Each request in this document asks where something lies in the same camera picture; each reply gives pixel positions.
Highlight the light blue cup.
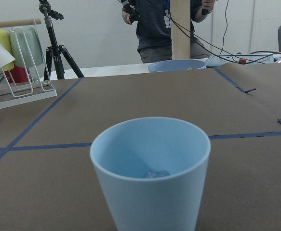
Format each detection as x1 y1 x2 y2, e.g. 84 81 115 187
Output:
90 117 211 231

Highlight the blue bowl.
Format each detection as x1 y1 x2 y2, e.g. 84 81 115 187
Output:
148 59 207 73

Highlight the standing person grey shirt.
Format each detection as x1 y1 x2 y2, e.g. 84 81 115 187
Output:
122 0 215 63

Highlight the blue teach pendant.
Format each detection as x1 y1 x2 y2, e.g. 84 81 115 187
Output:
205 53 274 67

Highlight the green cup on rack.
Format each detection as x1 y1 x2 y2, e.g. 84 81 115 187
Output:
9 26 43 68

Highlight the yellow cup on rack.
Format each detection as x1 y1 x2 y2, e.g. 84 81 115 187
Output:
0 28 15 72

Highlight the black camera tripod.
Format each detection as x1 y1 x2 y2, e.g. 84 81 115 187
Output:
39 0 84 80

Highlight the wooden post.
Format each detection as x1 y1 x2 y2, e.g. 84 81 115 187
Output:
170 0 190 60

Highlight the white wire cup rack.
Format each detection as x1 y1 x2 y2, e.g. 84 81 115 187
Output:
0 19 57 109

